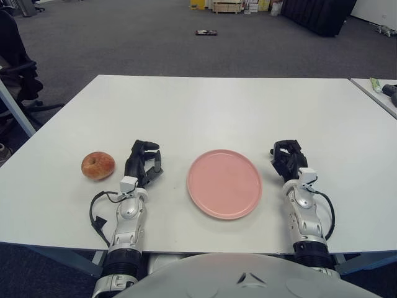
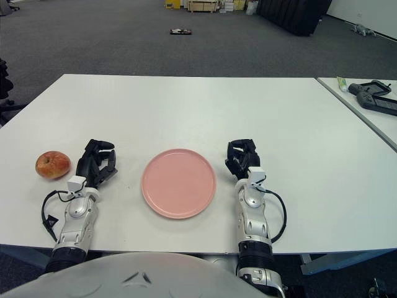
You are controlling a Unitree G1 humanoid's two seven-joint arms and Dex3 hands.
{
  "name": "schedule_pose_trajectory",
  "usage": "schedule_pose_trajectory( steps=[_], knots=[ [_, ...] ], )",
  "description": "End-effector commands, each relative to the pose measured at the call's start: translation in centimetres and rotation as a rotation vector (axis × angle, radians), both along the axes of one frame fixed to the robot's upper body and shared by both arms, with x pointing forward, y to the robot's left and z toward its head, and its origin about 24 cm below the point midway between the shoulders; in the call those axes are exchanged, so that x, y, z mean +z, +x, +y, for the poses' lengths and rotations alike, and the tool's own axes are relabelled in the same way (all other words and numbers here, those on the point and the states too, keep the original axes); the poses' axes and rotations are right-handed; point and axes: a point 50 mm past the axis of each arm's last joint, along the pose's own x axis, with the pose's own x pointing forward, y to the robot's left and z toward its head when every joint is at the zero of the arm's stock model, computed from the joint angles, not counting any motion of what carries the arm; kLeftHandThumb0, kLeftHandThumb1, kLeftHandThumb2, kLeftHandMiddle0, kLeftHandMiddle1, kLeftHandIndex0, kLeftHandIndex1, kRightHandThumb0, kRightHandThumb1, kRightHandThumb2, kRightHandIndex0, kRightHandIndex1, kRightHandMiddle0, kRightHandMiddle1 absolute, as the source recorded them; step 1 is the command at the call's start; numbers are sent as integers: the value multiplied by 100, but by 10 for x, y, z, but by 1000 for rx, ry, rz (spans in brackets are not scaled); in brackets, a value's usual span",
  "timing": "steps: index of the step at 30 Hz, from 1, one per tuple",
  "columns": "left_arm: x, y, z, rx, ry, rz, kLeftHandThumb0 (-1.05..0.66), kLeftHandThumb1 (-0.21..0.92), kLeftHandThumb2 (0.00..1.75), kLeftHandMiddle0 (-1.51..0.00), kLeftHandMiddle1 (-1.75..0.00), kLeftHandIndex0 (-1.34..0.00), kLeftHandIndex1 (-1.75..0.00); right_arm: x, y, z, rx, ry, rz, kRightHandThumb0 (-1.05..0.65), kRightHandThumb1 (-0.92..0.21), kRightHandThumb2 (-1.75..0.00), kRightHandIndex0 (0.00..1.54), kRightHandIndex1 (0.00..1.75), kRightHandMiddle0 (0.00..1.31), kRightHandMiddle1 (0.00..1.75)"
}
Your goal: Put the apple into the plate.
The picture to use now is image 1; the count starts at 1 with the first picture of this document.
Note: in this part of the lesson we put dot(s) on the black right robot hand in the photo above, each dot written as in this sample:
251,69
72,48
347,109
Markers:
291,161

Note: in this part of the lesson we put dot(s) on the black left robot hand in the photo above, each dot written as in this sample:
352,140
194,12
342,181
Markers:
135,164

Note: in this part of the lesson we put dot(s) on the red yellow apple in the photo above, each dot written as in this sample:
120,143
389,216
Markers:
99,167

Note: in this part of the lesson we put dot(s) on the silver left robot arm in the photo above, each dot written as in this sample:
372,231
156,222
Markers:
128,214

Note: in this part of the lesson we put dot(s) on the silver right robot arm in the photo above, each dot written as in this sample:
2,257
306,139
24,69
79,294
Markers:
305,214

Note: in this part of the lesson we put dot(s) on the pink round plate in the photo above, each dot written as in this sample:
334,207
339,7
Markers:
224,186

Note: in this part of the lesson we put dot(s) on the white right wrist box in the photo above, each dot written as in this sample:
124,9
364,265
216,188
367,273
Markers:
307,175

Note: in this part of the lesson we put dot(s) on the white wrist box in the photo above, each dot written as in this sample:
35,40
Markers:
307,175
128,184

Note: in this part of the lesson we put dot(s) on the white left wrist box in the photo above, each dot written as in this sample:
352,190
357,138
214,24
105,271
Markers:
128,184

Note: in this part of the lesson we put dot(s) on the green white tube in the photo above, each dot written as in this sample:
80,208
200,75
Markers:
375,84

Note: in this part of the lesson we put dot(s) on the black handheld controller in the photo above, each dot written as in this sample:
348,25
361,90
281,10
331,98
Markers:
390,89

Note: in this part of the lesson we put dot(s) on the grey robot torso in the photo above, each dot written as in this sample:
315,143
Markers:
242,279

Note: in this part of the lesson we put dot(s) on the grey shoe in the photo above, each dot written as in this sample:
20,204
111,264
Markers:
5,153

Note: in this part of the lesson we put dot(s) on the blue white desk leg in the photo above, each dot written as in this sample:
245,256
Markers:
15,108

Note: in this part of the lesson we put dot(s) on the black curtain partition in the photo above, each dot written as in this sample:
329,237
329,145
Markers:
316,15

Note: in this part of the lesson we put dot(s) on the small black floor tray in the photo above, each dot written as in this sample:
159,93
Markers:
206,32

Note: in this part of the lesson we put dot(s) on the white bag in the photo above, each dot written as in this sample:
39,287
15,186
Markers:
275,9

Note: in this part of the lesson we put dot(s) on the stack of white boxes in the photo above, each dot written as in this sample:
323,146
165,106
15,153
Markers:
257,6

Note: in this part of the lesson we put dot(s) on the grey robot dog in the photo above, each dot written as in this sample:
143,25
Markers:
384,30

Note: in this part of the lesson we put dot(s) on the wooden pallet crate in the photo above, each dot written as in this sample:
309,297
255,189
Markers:
228,7

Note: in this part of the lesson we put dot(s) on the black office chair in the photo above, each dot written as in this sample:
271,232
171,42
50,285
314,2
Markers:
12,46

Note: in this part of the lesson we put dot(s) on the yellow box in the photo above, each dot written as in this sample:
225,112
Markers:
197,4

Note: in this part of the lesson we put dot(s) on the blue grey table frame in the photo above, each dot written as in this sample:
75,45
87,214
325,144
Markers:
62,256

